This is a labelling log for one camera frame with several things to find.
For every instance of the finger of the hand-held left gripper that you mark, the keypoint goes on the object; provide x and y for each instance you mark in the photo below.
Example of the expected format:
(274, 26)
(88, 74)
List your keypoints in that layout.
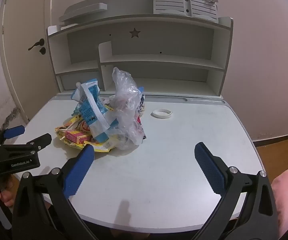
(13, 130)
(40, 141)

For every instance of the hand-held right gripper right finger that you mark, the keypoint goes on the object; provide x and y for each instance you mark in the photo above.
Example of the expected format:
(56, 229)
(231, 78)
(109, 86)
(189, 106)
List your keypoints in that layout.
(209, 167)

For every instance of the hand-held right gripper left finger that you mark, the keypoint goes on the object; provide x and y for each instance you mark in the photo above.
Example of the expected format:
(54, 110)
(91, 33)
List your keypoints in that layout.
(80, 172)

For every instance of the yellow snack packet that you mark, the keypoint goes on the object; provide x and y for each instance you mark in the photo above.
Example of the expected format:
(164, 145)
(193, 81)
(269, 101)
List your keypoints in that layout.
(101, 148)

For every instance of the small pink box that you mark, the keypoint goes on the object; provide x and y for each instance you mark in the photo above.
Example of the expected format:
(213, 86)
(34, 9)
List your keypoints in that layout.
(76, 136)

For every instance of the red label snack packet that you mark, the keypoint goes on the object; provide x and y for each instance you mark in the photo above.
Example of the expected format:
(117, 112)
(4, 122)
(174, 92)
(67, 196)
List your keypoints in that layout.
(85, 126)

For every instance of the blue white paper wrapper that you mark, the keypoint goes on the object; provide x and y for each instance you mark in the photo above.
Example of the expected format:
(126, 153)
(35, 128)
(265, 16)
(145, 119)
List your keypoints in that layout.
(91, 105)

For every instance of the white tape roll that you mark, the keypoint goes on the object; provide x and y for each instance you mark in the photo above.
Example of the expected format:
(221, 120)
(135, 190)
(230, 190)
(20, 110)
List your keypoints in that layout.
(156, 115)

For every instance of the clear plastic bag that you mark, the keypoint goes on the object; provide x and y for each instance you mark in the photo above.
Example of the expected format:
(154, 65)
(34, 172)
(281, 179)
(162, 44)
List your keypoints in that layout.
(126, 97)

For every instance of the person's left hand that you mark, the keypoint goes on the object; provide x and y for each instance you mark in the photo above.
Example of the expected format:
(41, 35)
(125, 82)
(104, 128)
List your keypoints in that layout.
(7, 200)

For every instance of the grey drawer with white knob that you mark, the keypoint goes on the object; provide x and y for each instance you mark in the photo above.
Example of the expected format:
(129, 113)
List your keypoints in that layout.
(67, 82)

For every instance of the dark door keyhole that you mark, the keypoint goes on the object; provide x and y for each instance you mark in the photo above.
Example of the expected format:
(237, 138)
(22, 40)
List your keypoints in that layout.
(42, 50)

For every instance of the beige door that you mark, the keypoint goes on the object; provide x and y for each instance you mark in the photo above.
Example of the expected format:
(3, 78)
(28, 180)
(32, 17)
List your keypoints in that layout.
(21, 17)

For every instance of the white desk shelf unit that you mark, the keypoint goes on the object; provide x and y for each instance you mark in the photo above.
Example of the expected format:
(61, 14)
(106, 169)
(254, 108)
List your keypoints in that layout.
(139, 47)

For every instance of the grey flat tray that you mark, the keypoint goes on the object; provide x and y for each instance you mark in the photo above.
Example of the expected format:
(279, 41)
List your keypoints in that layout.
(83, 8)

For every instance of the grey slotted book stand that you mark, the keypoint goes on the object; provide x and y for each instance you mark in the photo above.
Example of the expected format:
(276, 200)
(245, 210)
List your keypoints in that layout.
(174, 2)

